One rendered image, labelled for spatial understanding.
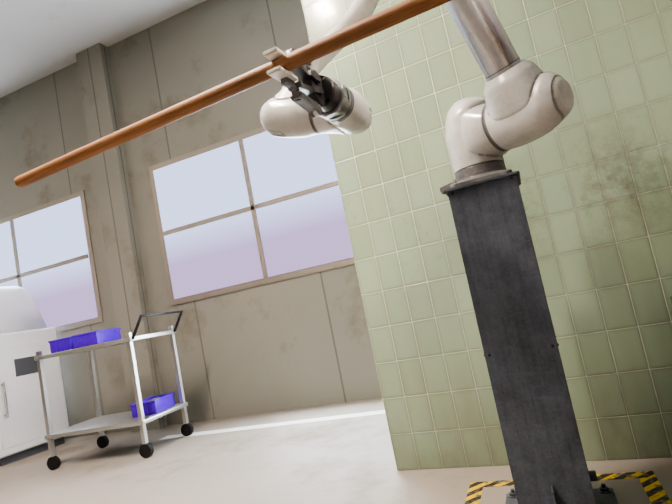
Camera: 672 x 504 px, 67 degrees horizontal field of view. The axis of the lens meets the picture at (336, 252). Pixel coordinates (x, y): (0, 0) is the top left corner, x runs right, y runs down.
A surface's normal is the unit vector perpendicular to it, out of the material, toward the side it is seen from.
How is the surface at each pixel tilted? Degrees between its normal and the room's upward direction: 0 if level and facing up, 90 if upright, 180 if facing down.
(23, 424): 90
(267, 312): 90
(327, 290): 90
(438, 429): 90
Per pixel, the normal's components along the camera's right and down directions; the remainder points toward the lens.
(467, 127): -0.78, -0.02
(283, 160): -0.36, -0.03
